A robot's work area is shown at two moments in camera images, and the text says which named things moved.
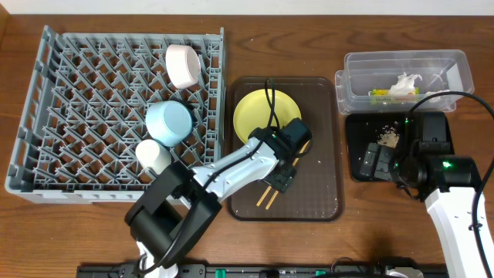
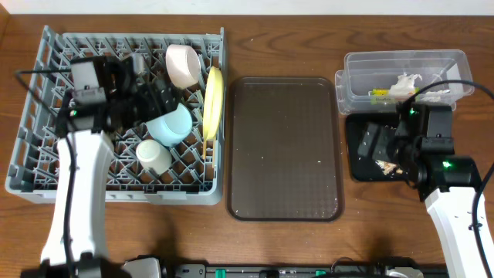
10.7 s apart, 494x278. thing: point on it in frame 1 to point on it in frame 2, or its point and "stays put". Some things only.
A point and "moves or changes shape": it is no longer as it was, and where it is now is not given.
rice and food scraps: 389,137 moves or changes shape
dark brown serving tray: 318,192 stays put
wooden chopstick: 294,163 to 213,152
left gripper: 284,174 to 140,91
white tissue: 404,85 stays put
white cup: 152,154 stays put
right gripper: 380,161 to 384,144
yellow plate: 253,110 to 213,103
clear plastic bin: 393,81 stays put
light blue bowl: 168,123 stays put
